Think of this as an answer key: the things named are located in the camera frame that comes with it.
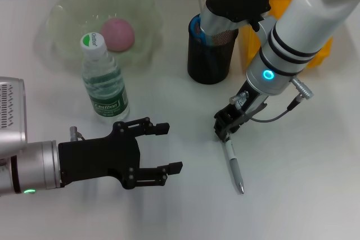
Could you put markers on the right robot arm silver white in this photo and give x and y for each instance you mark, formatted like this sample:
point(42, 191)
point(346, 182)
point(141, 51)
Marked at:
point(298, 35)

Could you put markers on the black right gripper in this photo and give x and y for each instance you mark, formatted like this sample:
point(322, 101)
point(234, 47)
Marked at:
point(254, 99)

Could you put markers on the clear water bottle green label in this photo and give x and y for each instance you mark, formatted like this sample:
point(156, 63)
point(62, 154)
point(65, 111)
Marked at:
point(107, 88)

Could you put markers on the blue teal scissors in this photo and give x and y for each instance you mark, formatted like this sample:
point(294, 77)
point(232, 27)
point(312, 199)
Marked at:
point(195, 30)

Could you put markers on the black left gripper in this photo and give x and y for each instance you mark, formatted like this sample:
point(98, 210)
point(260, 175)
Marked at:
point(98, 161)

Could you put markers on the grey white ballpoint pen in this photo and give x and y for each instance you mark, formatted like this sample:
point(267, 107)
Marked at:
point(235, 167)

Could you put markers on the left wrist camera silver box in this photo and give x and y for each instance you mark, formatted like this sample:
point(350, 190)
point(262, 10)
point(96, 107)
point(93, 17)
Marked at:
point(11, 116)

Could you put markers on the green glass fruit plate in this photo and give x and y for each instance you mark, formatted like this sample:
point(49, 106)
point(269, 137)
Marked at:
point(140, 12)

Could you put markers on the black mesh pen holder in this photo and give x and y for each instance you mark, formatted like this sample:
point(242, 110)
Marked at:
point(209, 63)

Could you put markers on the pink peach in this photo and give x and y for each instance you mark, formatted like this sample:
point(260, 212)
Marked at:
point(118, 35)

